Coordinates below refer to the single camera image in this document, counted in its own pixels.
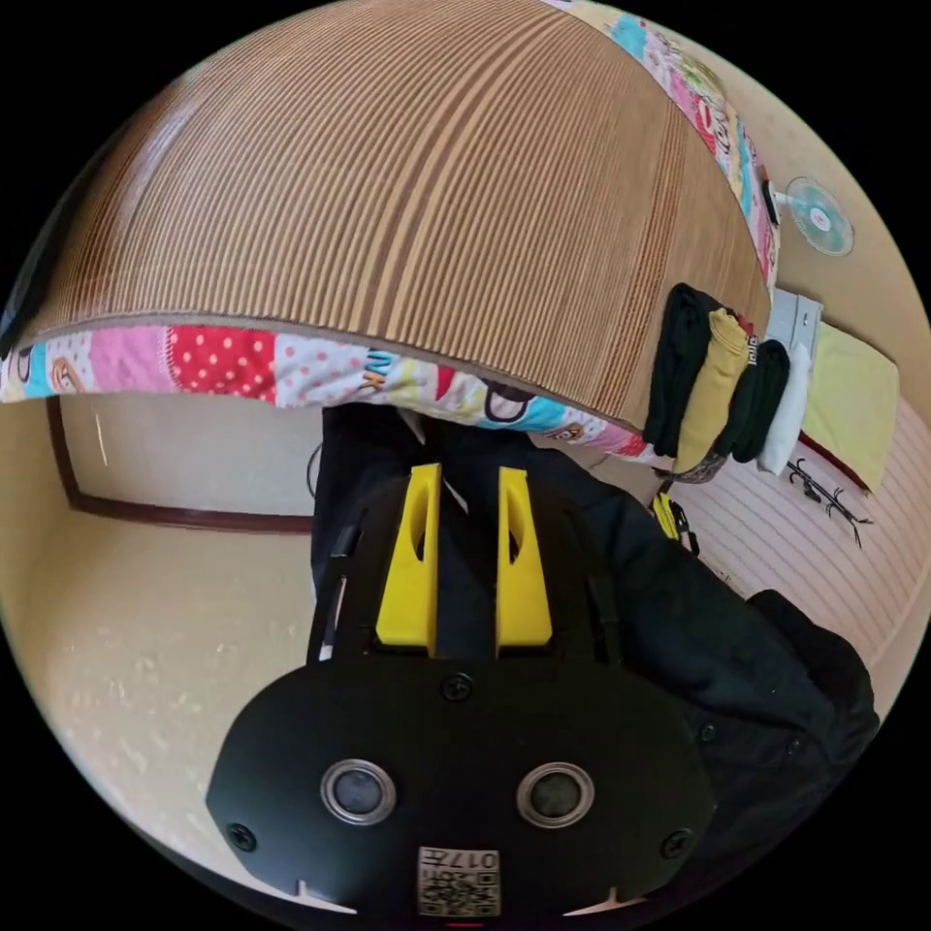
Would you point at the pile of clothes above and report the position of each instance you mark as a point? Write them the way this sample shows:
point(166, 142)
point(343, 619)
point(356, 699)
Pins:
point(709, 385)

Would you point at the wall fan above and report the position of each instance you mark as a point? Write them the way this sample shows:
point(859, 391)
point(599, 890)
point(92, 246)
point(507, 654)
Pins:
point(820, 216)

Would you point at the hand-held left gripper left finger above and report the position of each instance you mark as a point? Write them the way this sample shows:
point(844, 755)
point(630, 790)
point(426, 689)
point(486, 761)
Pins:
point(407, 582)

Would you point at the person's body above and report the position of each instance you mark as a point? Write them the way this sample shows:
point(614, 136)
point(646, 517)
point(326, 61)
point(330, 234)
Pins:
point(727, 654)

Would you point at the bed with woven mat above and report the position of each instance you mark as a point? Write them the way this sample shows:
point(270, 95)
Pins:
point(400, 182)

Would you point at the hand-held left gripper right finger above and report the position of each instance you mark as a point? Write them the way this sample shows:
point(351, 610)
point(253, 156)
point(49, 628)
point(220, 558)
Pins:
point(525, 596)

